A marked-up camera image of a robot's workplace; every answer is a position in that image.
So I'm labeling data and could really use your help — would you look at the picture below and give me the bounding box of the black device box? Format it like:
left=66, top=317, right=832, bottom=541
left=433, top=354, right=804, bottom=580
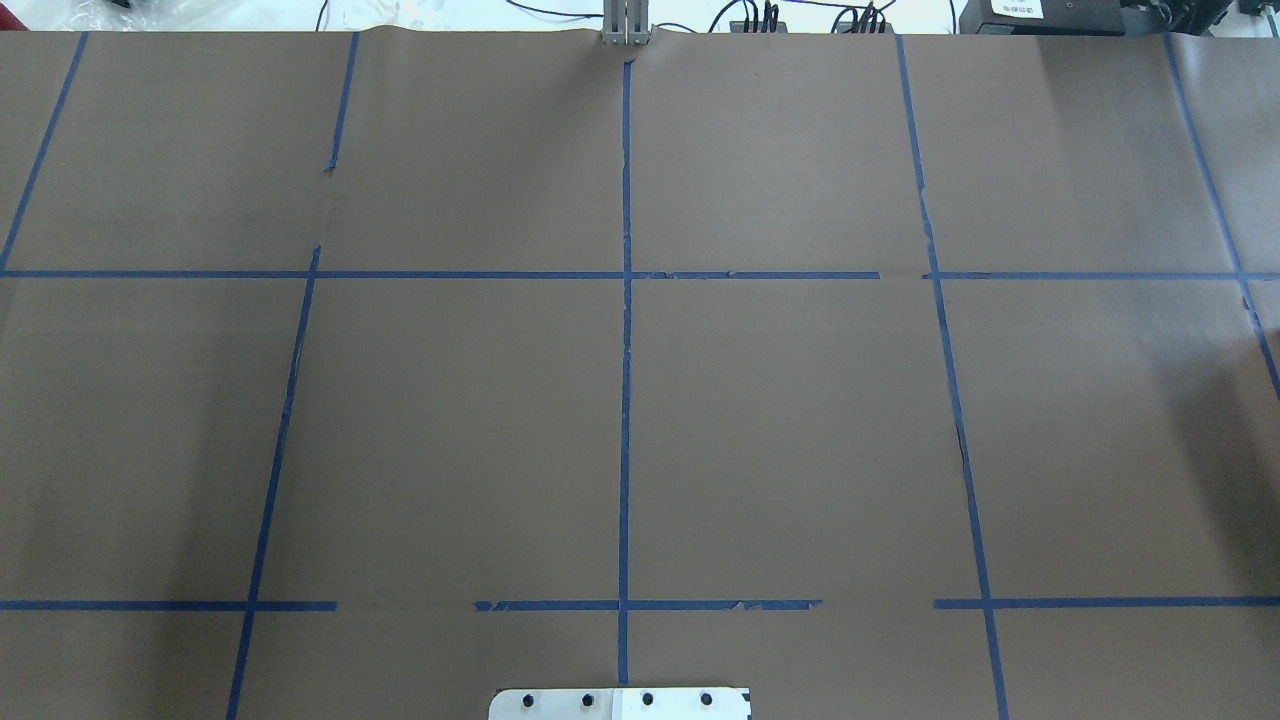
left=957, top=1, right=1126, bottom=37

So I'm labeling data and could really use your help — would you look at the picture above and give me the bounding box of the aluminium frame post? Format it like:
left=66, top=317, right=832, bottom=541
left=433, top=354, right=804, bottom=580
left=600, top=0, right=653, bottom=47

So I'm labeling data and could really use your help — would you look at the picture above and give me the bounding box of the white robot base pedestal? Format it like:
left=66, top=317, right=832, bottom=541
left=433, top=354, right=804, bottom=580
left=488, top=685, right=753, bottom=719

